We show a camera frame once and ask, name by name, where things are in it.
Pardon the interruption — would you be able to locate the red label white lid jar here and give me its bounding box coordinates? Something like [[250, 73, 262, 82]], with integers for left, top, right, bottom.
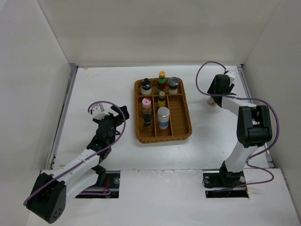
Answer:
[[207, 97, 216, 106]]

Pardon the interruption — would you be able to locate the pink cap spice jar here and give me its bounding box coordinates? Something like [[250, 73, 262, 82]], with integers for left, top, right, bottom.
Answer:
[[142, 97, 153, 115]]

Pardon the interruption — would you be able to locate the black cap pepper shaker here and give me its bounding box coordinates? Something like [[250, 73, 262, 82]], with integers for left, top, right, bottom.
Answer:
[[143, 114, 152, 128]]

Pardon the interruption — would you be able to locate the black cap white powder bottle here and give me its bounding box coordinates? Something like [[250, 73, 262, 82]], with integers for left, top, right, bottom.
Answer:
[[140, 78, 152, 96]]

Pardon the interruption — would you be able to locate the yellow oil bottle brown cap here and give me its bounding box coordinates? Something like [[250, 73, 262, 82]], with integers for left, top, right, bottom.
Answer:
[[158, 91, 166, 108]]

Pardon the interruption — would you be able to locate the silver lid blue label jar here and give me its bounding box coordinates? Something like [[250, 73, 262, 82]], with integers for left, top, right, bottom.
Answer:
[[157, 107, 170, 130]]

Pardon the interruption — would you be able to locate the clear lid powder jar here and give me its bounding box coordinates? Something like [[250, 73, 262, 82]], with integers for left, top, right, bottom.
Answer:
[[168, 77, 180, 94]]

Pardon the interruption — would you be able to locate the red sauce bottle yellow cap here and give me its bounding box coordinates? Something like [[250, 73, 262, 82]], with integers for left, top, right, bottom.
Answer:
[[157, 71, 166, 94]]

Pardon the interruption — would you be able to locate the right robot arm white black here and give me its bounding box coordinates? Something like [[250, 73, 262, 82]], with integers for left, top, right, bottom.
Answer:
[[207, 74, 272, 187]]

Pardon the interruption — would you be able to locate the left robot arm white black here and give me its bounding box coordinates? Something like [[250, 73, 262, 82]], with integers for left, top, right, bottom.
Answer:
[[23, 101, 129, 224]]

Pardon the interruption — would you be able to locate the brown wicker divided basket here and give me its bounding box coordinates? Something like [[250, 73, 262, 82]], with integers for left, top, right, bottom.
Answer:
[[134, 78, 192, 144]]

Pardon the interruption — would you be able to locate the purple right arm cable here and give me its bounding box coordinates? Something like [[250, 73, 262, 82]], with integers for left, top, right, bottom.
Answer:
[[196, 61, 281, 193]]

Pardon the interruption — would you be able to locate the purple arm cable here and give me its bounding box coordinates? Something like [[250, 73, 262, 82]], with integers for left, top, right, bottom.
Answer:
[[23, 101, 127, 207], [196, 61, 281, 193]]

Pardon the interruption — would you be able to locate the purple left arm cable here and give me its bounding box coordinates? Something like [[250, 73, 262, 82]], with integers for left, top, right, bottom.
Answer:
[[23, 101, 127, 207]]

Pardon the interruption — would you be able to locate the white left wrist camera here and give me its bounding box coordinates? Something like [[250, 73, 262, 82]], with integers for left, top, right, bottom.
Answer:
[[89, 104, 109, 120]]

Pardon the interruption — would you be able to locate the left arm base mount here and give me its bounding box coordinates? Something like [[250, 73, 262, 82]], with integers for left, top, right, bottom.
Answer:
[[76, 165, 121, 199]]

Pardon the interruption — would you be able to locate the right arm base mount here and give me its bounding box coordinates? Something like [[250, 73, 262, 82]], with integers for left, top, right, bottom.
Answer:
[[202, 170, 249, 198]]

